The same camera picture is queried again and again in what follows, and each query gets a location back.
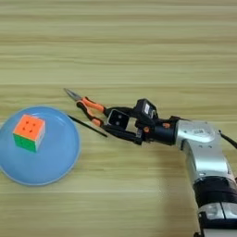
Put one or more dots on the orange green puzzle cube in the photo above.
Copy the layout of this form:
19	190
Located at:
29	129

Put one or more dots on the thin black pen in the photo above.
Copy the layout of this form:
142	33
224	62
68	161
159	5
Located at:
88	126

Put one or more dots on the orange black needle-nose pliers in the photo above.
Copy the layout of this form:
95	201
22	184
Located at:
89	106

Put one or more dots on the blue round plate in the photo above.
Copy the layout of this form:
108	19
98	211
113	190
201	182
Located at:
52	157

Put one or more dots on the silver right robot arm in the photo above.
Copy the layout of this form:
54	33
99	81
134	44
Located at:
203	154

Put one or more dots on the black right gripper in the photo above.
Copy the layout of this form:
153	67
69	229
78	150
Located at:
162	131

